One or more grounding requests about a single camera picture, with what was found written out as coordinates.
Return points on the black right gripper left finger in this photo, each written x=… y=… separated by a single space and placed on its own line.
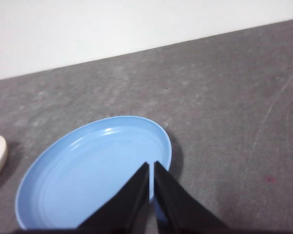
x=127 y=204

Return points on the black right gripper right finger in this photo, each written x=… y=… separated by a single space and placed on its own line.
x=175 y=207

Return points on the blue round plate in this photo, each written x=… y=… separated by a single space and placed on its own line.
x=88 y=170

